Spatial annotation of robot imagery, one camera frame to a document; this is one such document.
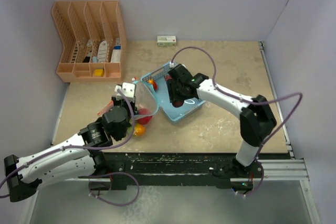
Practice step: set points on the orange desk organizer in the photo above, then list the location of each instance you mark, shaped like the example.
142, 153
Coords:
94, 40

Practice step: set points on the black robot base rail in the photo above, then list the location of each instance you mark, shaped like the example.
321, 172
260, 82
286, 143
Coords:
175, 169

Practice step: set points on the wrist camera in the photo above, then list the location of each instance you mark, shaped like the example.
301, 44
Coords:
174, 64
127, 89

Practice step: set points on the red grapes toy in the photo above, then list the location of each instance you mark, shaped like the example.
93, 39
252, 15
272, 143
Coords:
168, 78

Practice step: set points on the yellow lemon toy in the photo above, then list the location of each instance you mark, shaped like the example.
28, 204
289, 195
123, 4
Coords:
139, 130

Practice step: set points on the small green white box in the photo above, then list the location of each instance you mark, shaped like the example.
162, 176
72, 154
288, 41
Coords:
166, 40

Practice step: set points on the black white card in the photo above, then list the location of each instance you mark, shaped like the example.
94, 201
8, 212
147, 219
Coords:
88, 52

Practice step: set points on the clear zip top bag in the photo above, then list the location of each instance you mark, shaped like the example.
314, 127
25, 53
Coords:
132, 107

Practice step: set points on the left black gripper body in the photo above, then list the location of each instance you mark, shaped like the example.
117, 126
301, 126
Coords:
115, 101

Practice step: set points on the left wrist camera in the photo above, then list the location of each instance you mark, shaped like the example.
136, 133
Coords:
127, 89

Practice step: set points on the white patterned pouch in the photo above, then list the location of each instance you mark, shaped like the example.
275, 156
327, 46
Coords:
102, 53

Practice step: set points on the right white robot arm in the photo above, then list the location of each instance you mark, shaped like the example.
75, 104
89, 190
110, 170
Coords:
257, 120

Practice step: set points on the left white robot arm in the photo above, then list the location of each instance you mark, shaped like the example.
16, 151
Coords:
78, 156

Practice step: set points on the blue plastic basket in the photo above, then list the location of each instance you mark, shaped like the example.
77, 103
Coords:
173, 114

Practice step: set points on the yellow sponge block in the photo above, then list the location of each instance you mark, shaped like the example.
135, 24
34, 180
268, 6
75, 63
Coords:
98, 72

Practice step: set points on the white blue tube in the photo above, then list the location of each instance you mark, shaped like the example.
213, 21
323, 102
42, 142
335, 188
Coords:
116, 52

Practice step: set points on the red apple toy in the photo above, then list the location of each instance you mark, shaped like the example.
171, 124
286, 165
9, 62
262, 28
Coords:
145, 116

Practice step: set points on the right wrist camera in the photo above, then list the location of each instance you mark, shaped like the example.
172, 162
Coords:
174, 64

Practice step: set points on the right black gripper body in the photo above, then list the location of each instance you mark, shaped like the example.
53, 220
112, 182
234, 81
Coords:
175, 92

